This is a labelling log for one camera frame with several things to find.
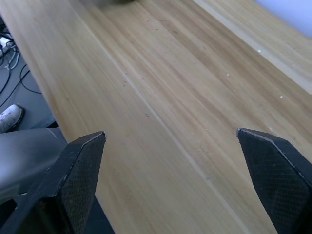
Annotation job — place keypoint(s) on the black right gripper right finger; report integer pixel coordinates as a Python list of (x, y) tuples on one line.
[(275, 175)]

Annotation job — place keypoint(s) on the white power strip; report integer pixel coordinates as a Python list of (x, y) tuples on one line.
[(4, 44)]

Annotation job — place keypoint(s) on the white sneaker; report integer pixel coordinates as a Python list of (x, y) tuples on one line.
[(9, 117)]

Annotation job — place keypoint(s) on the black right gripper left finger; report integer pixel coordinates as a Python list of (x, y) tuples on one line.
[(73, 175)]

